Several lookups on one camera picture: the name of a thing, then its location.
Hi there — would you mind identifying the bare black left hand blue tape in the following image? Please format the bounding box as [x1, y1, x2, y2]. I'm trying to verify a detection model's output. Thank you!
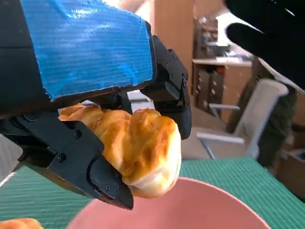
[0, 0, 193, 211]

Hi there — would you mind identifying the rectangular toy bread loaf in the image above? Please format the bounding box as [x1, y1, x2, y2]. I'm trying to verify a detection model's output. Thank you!
[58, 102, 182, 198]

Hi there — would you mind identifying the beige office chair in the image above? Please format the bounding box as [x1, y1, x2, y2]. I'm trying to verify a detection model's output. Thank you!
[196, 78, 290, 160]

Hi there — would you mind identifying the round toy bread bun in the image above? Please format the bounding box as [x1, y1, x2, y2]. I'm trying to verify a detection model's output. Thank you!
[0, 217, 43, 229]

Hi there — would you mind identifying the pink bowl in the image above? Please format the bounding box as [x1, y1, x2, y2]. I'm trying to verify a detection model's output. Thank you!
[66, 176, 271, 229]

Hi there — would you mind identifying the green cutting mat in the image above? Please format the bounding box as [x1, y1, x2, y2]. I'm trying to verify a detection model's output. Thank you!
[0, 157, 305, 229]

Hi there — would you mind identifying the black knitted gloved right hand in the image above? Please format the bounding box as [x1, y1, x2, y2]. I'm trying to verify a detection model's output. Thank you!
[223, 0, 305, 91]

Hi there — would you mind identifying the brown wooden shelf unit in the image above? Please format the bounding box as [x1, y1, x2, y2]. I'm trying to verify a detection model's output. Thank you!
[154, 0, 253, 117]

